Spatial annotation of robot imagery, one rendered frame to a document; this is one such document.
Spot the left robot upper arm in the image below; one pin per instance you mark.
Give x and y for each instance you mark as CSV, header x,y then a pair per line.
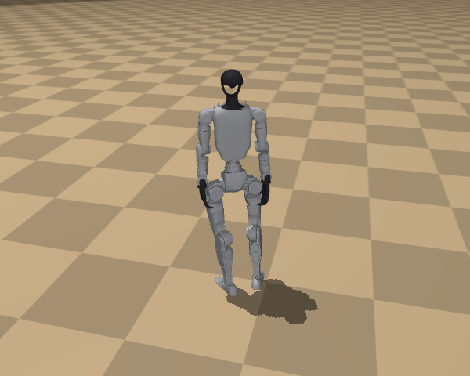
x,y
205,118

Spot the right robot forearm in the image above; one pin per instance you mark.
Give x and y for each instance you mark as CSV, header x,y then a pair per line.
x,y
264,166

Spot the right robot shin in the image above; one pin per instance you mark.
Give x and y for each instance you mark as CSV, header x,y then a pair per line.
x,y
255,250

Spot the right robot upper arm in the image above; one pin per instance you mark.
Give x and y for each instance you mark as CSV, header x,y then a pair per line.
x,y
259,116

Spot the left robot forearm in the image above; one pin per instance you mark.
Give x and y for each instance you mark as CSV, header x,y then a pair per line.
x,y
202,165

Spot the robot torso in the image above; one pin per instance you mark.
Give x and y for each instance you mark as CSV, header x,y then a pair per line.
x,y
232,130

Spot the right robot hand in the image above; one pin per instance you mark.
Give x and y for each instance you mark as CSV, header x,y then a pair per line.
x,y
265,190

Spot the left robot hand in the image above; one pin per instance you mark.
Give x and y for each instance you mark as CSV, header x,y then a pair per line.
x,y
202,187

